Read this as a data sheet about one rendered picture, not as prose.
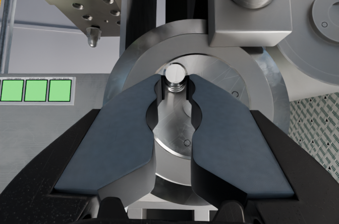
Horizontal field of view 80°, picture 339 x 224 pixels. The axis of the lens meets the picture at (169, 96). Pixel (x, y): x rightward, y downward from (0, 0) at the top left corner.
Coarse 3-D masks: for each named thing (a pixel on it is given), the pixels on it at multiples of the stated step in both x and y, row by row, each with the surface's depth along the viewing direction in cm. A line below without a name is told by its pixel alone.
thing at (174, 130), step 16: (192, 64) 14; (208, 64) 14; (224, 64) 14; (208, 80) 14; (224, 80) 14; (240, 80) 14; (176, 96) 15; (240, 96) 14; (160, 112) 14; (176, 112) 14; (160, 128) 14; (176, 128) 14; (192, 128) 14; (160, 144) 14; (176, 144) 14
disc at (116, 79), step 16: (160, 32) 17; (176, 32) 17; (192, 32) 17; (128, 48) 17; (144, 48) 17; (256, 48) 16; (128, 64) 17; (272, 64) 16; (112, 80) 17; (272, 80) 16; (112, 96) 16; (272, 96) 16; (288, 96) 16; (288, 112) 16; (288, 128) 16; (160, 192) 15; (176, 192) 15; (192, 192) 15
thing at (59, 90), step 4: (52, 84) 50; (56, 84) 50; (60, 84) 50; (64, 84) 50; (68, 84) 50; (52, 88) 50; (56, 88) 50; (60, 88) 50; (64, 88) 50; (68, 88) 50; (52, 92) 50; (56, 92) 50; (60, 92) 50; (64, 92) 50; (68, 92) 50; (52, 96) 50; (56, 96) 50; (60, 96) 49; (64, 96) 49; (68, 96) 49; (52, 100) 49; (56, 100) 49; (60, 100) 49; (64, 100) 49; (68, 100) 49
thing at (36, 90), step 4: (28, 84) 50; (32, 84) 50; (36, 84) 50; (40, 84) 50; (44, 84) 50; (28, 88) 50; (32, 88) 50; (36, 88) 50; (40, 88) 50; (44, 88) 50; (28, 92) 50; (32, 92) 50; (36, 92) 50; (40, 92) 50; (44, 92) 50; (28, 96) 50; (32, 96) 50; (36, 96) 50; (40, 96) 50; (44, 96) 50; (28, 100) 50; (32, 100) 50; (36, 100) 50; (40, 100) 50; (44, 100) 50
